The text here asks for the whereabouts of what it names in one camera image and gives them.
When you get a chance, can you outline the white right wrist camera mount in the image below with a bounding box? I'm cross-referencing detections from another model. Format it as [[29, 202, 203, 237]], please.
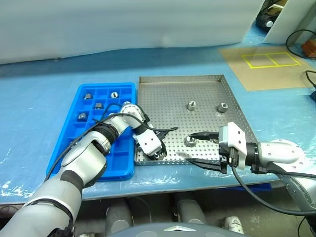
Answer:
[[218, 121, 248, 170]]

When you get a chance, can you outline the orange brown block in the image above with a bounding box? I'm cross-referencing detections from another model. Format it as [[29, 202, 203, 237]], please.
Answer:
[[303, 40, 316, 59]]

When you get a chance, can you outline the thin black looped cable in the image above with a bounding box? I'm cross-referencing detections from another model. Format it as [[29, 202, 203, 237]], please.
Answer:
[[285, 29, 316, 61]]

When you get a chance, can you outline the white foam board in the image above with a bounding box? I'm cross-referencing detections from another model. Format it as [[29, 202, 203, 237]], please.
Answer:
[[261, 0, 316, 45]]

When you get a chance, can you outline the brown cardboard sheet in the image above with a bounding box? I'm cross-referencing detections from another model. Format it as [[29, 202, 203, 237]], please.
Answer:
[[218, 45, 316, 92]]

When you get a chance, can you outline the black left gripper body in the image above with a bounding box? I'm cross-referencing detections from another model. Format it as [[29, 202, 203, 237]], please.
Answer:
[[155, 132, 170, 143]]

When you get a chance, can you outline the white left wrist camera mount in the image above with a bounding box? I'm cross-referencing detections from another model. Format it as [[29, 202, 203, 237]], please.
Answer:
[[136, 130, 164, 157]]

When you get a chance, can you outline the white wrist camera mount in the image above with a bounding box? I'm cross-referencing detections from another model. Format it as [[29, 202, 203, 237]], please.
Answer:
[[136, 130, 164, 157], [218, 121, 248, 170]]

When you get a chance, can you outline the grey robot torso shell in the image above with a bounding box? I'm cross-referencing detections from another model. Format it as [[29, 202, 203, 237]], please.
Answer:
[[108, 222, 245, 237]]

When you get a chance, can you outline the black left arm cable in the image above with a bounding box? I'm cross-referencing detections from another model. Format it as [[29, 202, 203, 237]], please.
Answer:
[[44, 103, 179, 183]]

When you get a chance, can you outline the blue compartment plastic tray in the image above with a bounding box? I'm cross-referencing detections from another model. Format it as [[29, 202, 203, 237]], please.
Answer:
[[46, 82, 138, 182]]

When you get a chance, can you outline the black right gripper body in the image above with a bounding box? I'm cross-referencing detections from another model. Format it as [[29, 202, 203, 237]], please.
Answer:
[[218, 144, 232, 175]]

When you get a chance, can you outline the black device with white cap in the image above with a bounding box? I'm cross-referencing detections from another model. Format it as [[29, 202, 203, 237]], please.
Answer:
[[255, 0, 289, 32]]

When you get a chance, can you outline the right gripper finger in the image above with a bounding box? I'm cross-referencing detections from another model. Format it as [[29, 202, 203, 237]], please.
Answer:
[[188, 132, 220, 143], [186, 158, 223, 173]]

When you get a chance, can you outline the perforated steel tray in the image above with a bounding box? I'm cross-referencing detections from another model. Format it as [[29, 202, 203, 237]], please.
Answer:
[[134, 75, 259, 166]]

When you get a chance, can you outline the white rounded plastic part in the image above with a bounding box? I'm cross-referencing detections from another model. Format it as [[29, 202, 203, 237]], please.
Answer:
[[223, 216, 245, 234]]

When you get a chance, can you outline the dark grey rounded cylinder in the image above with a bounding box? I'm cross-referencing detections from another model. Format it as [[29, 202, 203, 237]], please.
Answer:
[[176, 194, 207, 225], [105, 197, 133, 237]]

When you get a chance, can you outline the black adapter cable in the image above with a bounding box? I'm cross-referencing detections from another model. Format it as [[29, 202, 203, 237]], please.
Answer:
[[305, 70, 316, 88]]

